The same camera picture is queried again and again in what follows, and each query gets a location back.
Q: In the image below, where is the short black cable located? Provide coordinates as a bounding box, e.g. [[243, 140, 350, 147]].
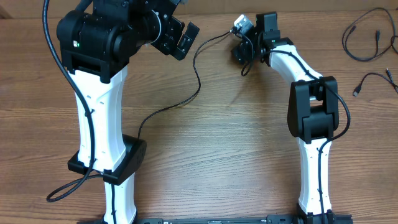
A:
[[137, 30, 234, 140]]

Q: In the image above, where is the thin black USB cable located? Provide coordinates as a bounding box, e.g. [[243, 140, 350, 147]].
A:
[[341, 7, 396, 62]]

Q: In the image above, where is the black cable with USB-A plug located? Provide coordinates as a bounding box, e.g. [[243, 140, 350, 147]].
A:
[[352, 35, 398, 97]]

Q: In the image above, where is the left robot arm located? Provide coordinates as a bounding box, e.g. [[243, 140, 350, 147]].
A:
[[57, 0, 199, 223]]

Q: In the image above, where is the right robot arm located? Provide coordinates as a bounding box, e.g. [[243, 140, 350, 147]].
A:
[[231, 12, 339, 223]]

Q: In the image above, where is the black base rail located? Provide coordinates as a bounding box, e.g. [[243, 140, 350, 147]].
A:
[[77, 214, 354, 224]]

